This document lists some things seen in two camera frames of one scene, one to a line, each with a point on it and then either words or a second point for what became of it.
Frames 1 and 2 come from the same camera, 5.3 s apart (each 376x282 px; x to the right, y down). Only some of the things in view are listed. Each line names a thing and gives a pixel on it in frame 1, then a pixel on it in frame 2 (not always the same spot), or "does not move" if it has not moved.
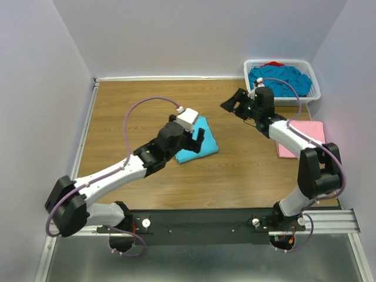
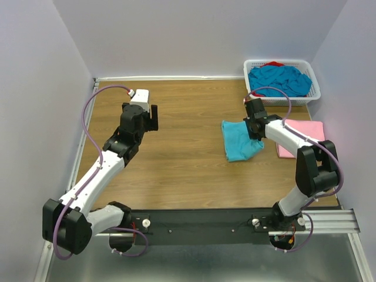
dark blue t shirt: x=301 y=83 does not move
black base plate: x=202 y=227 does not move
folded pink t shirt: x=311 y=130 does not move
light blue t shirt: x=209 y=144 → x=238 y=145
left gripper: x=195 y=145 → x=153 y=123
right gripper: x=241 y=96 → x=251 y=135
